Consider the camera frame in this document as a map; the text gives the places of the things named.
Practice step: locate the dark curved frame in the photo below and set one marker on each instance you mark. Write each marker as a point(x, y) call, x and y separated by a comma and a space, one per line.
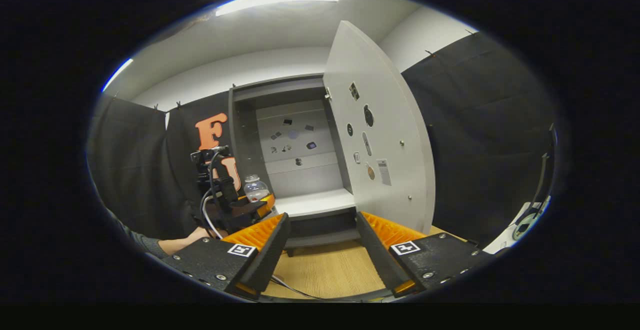
point(547, 170)

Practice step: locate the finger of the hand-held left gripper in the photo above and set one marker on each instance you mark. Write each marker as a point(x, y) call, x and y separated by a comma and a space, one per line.
point(267, 205)

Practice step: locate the black backdrop cloth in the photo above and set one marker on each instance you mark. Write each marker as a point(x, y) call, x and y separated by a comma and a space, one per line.
point(135, 170)

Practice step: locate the white cabinet door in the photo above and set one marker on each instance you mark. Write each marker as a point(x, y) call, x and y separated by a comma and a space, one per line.
point(390, 120)

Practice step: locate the white side table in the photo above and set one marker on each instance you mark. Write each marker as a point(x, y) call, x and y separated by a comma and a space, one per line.
point(505, 237)

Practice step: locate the round grey object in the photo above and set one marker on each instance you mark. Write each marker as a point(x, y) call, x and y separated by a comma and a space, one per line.
point(524, 226)

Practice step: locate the clear bottle with white cap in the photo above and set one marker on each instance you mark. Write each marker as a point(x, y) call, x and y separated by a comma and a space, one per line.
point(256, 187)

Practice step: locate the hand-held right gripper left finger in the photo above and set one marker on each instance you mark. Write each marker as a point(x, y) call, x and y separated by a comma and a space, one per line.
point(270, 255)

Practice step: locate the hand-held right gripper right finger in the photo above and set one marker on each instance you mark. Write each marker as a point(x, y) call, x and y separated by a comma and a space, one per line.
point(380, 255)

